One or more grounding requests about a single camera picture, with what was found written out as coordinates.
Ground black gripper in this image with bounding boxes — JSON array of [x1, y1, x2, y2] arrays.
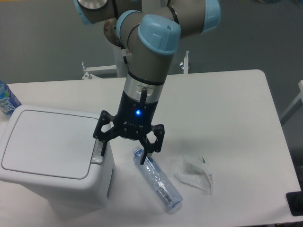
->
[[92, 91, 165, 166]]

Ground white push-button trash can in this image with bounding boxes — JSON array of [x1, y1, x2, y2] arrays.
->
[[0, 105, 115, 218]]

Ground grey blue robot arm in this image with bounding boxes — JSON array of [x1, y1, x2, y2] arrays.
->
[[74, 0, 221, 163]]

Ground clear empty plastic bottle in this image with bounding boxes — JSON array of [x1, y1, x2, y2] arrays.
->
[[132, 147, 183, 211]]

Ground crumpled clear plastic bag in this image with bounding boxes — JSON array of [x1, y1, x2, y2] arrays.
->
[[173, 154, 213, 195]]

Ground blue labelled water bottle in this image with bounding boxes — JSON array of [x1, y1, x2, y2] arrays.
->
[[0, 81, 22, 116]]

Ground black clamp at table edge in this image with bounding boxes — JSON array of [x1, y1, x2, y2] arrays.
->
[[286, 191, 303, 217]]

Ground white metal frame bracket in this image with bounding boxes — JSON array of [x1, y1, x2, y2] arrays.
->
[[81, 50, 190, 80]]

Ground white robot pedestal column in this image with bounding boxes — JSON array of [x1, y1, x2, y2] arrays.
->
[[103, 18, 130, 78]]

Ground white frame at right edge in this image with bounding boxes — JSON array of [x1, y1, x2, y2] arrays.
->
[[280, 80, 303, 125]]

